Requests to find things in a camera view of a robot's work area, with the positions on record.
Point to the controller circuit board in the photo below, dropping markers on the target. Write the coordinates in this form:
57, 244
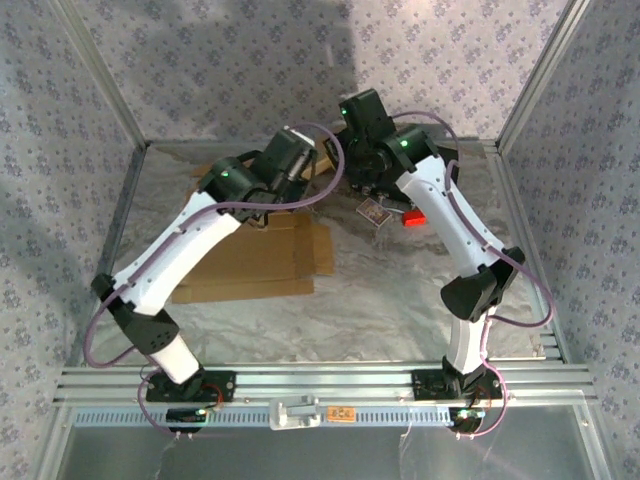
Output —
187, 415
467, 422

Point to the aluminium side rail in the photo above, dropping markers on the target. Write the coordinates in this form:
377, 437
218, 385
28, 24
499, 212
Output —
515, 210
124, 210

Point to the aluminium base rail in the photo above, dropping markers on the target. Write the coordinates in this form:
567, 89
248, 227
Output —
325, 380

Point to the grey metal panel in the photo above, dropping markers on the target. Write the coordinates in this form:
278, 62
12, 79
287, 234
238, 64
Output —
320, 455

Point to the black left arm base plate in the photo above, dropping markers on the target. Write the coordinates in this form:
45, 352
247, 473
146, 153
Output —
222, 385

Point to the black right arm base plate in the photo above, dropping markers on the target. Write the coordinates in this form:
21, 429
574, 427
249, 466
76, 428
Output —
425, 385

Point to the small patterned card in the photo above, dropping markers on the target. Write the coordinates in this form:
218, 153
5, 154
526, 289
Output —
374, 212

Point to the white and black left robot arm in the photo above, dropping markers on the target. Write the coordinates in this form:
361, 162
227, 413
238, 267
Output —
165, 260

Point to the orange label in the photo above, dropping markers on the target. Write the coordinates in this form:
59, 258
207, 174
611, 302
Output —
341, 413

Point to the small red plastic object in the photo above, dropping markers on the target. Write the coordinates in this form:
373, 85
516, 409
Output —
414, 219

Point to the marble pattern table cover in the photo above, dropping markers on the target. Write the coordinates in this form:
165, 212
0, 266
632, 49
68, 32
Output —
300, 330

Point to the white plastic clamp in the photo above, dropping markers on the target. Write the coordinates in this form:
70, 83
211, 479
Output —
295, 412

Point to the black hard case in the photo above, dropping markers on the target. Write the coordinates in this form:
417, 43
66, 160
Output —
448, 149

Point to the left controller circuit board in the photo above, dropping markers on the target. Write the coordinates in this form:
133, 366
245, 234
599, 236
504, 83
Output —
187, 415

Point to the aluminium frame post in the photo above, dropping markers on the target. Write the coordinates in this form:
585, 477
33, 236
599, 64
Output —
546, 65
99, 65

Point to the right controller circuit board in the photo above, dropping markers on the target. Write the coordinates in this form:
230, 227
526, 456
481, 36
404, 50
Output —
467, 422

